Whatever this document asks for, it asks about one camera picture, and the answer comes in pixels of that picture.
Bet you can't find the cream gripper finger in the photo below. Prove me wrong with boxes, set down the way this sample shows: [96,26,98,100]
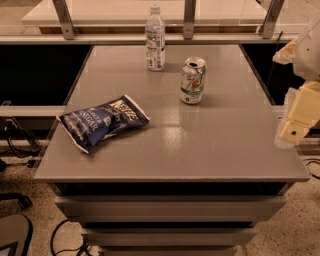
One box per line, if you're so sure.
[274,81,320,149]
[272,39,297,65]

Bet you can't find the green white 7up can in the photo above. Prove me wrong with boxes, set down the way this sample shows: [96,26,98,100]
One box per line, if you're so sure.
[180,56,207,104]

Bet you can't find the grey drawer cabinet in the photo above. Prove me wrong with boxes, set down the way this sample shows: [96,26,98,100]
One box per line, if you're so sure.
[36,45,309,256]

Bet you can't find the clear plastic water bottle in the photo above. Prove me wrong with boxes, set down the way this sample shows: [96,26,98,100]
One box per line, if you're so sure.
[145,4,165,71]

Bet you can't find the blue kettle chips bag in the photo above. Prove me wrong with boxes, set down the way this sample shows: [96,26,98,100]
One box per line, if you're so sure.
[57,95,150,153]

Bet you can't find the black chair base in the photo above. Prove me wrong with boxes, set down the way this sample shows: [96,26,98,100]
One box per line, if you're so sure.
[0,192,34,256]

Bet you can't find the metal railing frame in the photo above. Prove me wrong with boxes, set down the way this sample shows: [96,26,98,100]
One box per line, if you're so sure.
[0,0,320,46]

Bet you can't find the black cable right floor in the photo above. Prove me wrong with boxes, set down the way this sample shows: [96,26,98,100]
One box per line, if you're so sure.
[302,157,320,180]

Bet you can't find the black floor cable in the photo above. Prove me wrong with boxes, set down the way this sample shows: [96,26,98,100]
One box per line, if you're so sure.
[49,218,93,256]

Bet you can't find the black cables left side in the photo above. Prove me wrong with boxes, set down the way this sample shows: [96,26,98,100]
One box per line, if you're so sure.
[0,116,43,172]

